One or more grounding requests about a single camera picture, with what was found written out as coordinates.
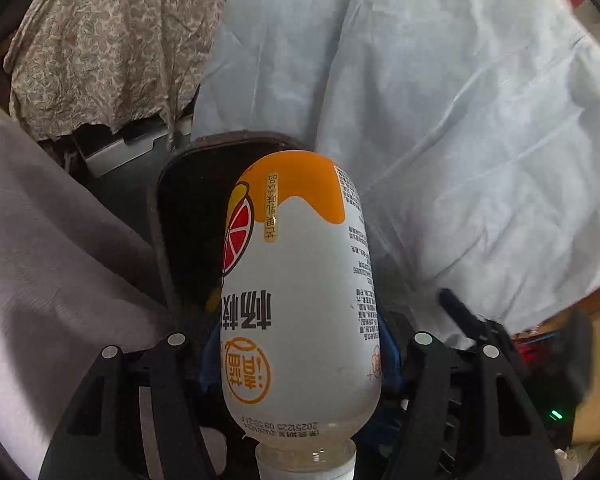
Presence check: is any floral patterned cloth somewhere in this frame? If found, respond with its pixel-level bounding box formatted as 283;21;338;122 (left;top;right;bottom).
4;0;226;143

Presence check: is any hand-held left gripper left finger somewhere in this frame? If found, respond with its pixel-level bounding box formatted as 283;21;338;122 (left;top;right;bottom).
39;324;226;480

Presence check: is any grey-pink tablecloth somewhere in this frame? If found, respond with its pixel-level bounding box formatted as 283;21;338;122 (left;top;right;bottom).
0;91;216;480

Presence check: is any dark brown trash bin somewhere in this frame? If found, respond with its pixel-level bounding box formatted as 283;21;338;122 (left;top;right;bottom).
149;131;321;333

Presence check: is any pile of colourful packaging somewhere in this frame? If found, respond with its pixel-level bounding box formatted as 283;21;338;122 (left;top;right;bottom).
512;327;576;361

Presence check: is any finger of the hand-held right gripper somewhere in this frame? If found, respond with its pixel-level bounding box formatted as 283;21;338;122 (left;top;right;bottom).
439;287;487;345

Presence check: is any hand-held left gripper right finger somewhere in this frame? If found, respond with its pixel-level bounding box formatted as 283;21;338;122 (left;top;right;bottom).
377;310;566;480

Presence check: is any white crinkled cloth cover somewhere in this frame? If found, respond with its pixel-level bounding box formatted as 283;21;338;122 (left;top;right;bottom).
190;0;600;352

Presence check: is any white orange label plastic bottle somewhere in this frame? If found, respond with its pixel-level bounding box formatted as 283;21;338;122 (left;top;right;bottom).
219;150;383;480

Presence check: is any white box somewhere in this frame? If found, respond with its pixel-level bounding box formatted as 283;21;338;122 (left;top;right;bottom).
72;114;193;179

